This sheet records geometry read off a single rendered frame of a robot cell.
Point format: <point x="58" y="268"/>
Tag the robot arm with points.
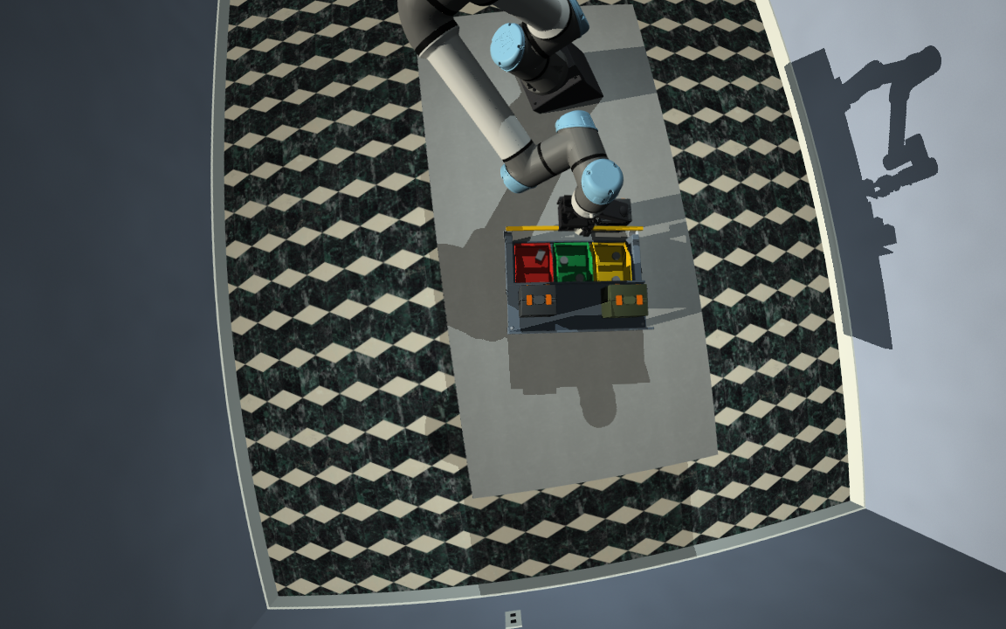
<point x="534" y="55"/>

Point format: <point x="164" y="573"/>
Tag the dark grey metal shelf rack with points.
<point x="579" y="306"/>

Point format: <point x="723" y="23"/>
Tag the red bin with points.
<point x="530" y="269"/>

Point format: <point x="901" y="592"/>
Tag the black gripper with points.
<point x="574" y="222"/>

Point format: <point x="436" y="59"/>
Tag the yellow open bin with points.
<point x="605" y="267"/>

